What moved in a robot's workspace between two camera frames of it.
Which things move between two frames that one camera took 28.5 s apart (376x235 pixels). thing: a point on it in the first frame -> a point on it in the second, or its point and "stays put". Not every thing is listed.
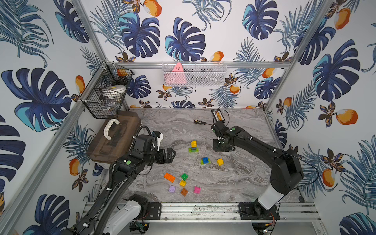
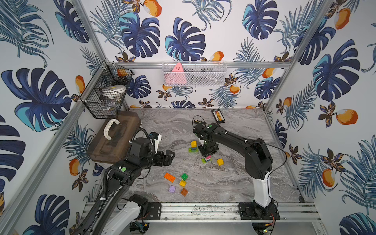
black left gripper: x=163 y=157 stays put
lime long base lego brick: x=193 y=150 stays put
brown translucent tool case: x=114 y=138 stays put
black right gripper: x=215 y=149 -> x=205 y=154
